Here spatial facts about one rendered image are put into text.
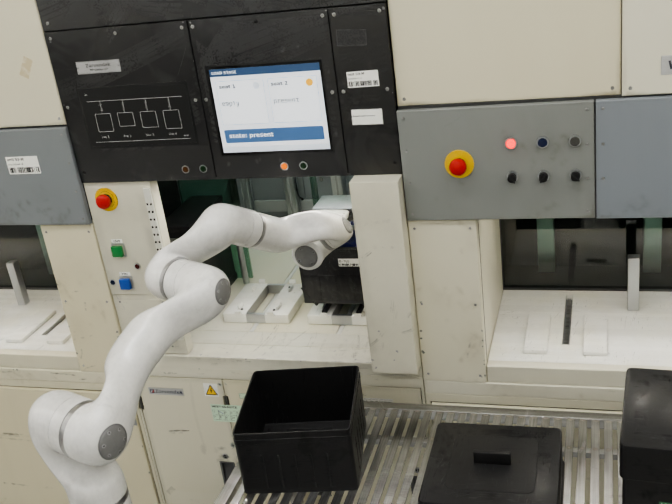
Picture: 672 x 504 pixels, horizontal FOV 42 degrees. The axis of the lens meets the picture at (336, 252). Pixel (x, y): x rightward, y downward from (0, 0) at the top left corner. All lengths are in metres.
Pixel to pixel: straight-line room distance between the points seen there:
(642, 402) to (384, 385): 0.76
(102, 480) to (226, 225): 0.60
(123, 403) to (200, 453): 0.96
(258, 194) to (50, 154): 1.04
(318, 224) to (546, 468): 0.78
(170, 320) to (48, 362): 0.99
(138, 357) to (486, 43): 1.01
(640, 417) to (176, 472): 1.50
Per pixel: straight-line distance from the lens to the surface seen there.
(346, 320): 2.55
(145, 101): 2.28
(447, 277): 2.20
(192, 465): 2.79
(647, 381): 1.99
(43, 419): 1.87
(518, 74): 2.01
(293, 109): 2.13
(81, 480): 1.91
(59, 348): 2.84
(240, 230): 2.01
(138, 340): 1.88
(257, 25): 2.11
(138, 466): 2.89
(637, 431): 1.84
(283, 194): 3.24
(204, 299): 1.88
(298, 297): 2.70
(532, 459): 2.01
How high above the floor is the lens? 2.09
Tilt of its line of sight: 24 degrees down
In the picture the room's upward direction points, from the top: 8 degrees counter-clockwise
